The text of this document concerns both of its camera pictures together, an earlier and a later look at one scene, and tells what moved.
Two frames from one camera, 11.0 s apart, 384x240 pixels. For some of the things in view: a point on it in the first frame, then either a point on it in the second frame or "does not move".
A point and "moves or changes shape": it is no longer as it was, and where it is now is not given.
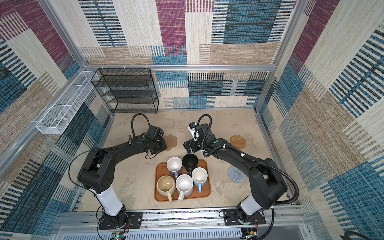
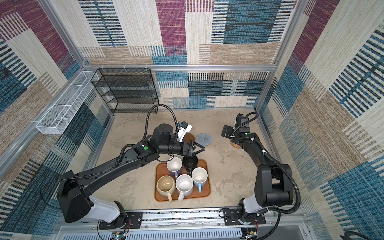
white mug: [184, 184] does not move
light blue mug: [199, 176] does not move
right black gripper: [192, 142] -> [230, 129]
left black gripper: [164, 146] -> [189, 152]
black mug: [189, 161] does not move
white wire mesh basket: [55, 121] does not move
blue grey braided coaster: [236, 175] moves or changes shape
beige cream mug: [165, 186] does not move
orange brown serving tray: [161, 170] does not move
